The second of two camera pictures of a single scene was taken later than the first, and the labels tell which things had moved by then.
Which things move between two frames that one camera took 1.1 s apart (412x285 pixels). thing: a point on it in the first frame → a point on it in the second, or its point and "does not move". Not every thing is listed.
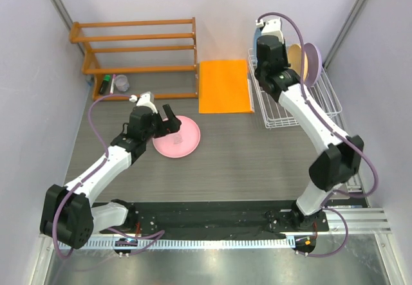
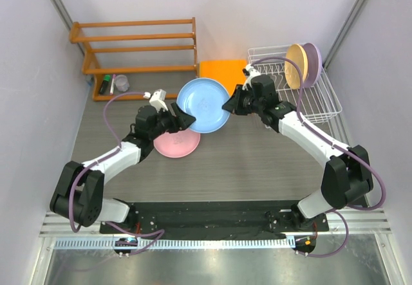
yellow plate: x=295 y=59 does not move
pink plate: x=180 y=143 does not move
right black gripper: x=285 y=56 → x=233 y=105
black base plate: x=219 y=220 does not move
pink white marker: x=111 y=90 does not move
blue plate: x=257 y=32 → x=203 y=98
